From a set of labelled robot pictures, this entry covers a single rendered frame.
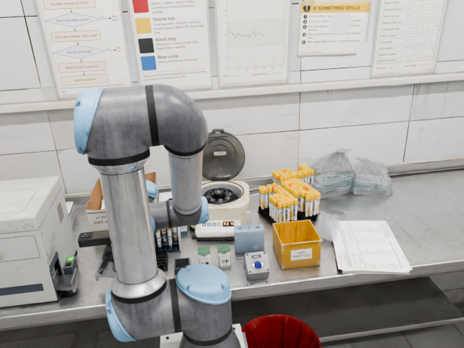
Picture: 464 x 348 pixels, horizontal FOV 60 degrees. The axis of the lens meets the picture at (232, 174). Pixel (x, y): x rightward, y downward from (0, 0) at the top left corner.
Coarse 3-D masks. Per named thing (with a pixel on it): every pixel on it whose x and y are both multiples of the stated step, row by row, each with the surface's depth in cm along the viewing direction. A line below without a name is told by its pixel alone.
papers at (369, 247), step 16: (352, 224) 151; (368, 224) 151; (384, 224) 150; (336, 240) 142; (352, 240) 142; (368, 240) 142; (384, 240) 141; (336, 256) 134; (352, 256) 134; (368, 256) 133; (384, 256) 133; (400, 256) 133; (352, 272) 128; (368, 272) 127; (384, 272) 127; (400, 272) 126
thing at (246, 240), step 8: (256, 224) 138; (240, 232) 135; (248, 232) 135; (256, 232) 135; (240, 240) 136; (248, 240) 136; (256, 240) 136; (240, 248) 137; (248, 248) 137; (256, 248) 137; (240, 256) 137
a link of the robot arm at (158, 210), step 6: (150, 204) 106; (156, 204) 106; (162, 204) 106; (150, 210) 105; (156, 210) 105; (162, 210) 105; (156, 216) 104; (162, 216) 105; (156, 222) 105; (162, 222) 105; (156, 228) 106; (162, 228) 106; (168, 228) 107
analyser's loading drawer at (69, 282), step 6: (54, 276) 121; (60, 276) 126; (66, 276) 126; (72, 276) 123; (78, 276) 127; (60, 282) 123; (66, 282) 123; (72, 282) 121; (60, 288) 121; (66, 288) 121; (72, 288) 121
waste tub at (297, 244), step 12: (276, 228) 139; (288, 228) 140; (300, 228) 140; (312, 228) 136; (276, 240) 135; (288, 240) 142; (300, 240) 142; (312, 240) 137; (276, 252) 136; (288, 252) 128; (300, 252) 129; (312, 252) 129; (288, 264) 130; (300, 264) 131; (312, 264) 131
